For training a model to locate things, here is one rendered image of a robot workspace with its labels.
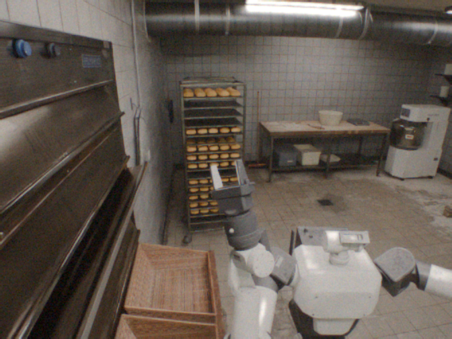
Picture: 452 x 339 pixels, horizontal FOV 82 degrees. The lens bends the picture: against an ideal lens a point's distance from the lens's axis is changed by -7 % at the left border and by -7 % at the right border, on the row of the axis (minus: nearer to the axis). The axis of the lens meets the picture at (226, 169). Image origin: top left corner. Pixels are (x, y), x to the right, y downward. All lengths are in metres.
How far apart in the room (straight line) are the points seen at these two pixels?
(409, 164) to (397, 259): 4.75
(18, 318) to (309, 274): 0.76
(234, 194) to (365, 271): 0.51
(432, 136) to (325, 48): 2.44
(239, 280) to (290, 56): 4.89
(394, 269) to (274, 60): 4.64
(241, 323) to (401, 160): 5.14
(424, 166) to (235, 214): 5.44
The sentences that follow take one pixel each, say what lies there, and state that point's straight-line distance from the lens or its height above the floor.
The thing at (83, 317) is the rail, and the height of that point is 1.43.
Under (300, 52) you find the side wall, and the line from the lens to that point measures 5.48.
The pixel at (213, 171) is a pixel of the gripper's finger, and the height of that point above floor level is 1.72.
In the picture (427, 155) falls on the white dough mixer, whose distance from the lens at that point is 5.94.
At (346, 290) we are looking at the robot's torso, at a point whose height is 1.36.
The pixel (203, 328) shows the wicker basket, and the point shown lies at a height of 0.72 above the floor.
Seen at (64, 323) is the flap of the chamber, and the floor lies 1.40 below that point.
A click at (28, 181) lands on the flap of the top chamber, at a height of 1.73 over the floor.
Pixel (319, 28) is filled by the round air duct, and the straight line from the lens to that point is 3.32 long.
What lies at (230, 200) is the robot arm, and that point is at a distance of 0.69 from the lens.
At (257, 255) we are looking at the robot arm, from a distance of 0.70.
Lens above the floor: 2.00
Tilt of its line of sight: 22 degrees down
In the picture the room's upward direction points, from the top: straight up
